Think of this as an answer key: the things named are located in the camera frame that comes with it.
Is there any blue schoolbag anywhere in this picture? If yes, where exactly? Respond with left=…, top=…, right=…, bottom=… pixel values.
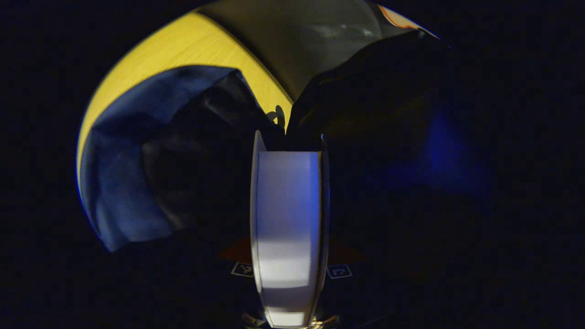
left=79, top=30, right=494, bottom=256

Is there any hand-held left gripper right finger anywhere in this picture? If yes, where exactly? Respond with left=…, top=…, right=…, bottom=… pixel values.
left=327, top=239, right=421, bottom=327

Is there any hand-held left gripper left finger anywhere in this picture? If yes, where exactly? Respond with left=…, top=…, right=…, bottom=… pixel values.
left=151, top=237, right=256, bottom=329

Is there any black book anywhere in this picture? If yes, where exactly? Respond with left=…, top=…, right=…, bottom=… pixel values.
left=250, top=130, right=330, bottom=329

